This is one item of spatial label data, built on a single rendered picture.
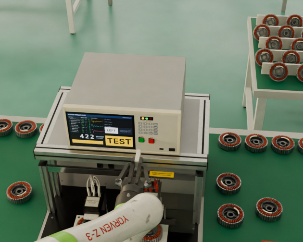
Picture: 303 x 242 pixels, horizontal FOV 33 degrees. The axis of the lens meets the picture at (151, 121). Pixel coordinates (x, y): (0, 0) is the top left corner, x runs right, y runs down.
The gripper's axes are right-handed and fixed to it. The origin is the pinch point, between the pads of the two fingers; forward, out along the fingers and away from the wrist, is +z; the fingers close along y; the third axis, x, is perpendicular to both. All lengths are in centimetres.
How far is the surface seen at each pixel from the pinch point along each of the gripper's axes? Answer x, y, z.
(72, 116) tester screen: 9.7, -25.2, 9.8
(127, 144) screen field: -2.3, -5.2, 9.8
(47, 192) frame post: -28.6, -39.6, 6.4
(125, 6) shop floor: -116, -61, 355
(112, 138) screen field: 0.4, -10.8, 9.8
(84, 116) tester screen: 10.0, -20.7, 9.7
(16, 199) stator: -39, -56, 11
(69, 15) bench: -96, -104, 291
